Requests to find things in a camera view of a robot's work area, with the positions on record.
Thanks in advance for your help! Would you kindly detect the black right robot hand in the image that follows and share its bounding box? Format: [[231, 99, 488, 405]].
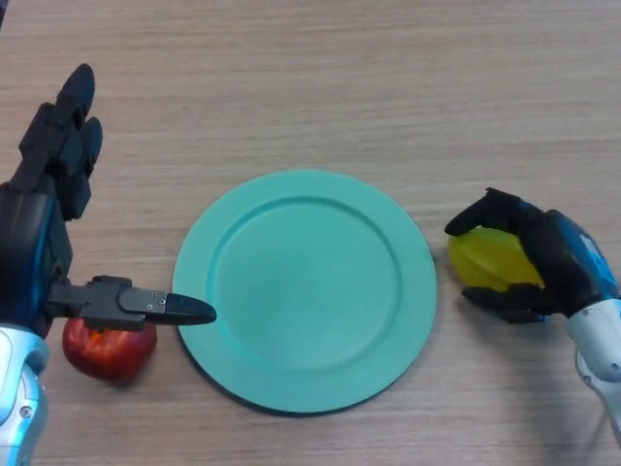
[[444, 187, 621, 325]]

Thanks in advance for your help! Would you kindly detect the yellow starfruit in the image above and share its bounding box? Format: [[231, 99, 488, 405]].
[[446, 225, 547, 293]]

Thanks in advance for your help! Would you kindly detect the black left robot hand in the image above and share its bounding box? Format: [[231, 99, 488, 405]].
[[0, 62, 217, 339]]

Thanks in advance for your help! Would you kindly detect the red apple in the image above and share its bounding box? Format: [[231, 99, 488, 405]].
[[61, 317, 158, 387]]

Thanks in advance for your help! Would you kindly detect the green round plate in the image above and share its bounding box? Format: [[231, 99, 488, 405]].
[[173, 168, 439, 416]]

